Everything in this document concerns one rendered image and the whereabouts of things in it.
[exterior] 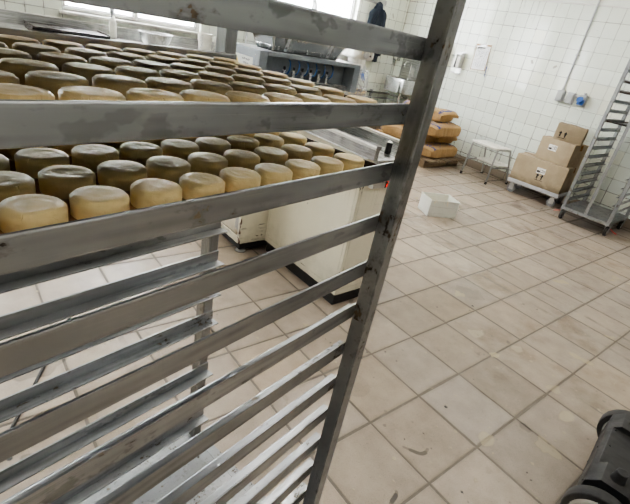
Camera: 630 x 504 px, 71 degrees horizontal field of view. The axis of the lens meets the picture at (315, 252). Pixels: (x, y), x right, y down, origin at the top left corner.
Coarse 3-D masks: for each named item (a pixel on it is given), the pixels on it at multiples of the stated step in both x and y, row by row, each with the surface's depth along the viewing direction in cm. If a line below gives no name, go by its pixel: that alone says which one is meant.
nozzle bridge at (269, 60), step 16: (240, 48) 233; (256, 48) 226; (256, 64) 224; (272, 64) 237; (288, 64) 243; (304, 64) 250; (320, 64) 256; (336, 64) 253; (352, 64) 260; (320, 80) 261; (336, 80) 269; (352, 80) 266
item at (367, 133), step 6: (354, 132) 247; (360, 132) 243; (366, 132) 240; (372, 132) 236; (378, 132) 234; (366, 138) 241; (372, 138) 237; (378, 138) 234; (384, 138) 231; (390, 138) 228; (396, 138) 228; (378, 144) 235; (384, 144) 232; (396, 144) 226; (396, 150) 226
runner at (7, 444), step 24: (360, 264) 76; (312, 288) 67; (336, 288) 73; (264, 312) 59; (288, 312) 64; (216, 336) 53; (240, 336) 57; (168, 360) 49; (192, 360) 52; (120, 384) 44; (144, 384) 47; (72, 408) 41; (96, 408) 43; (24, 432) 38; (48, 432) 40; (0, 456) 37
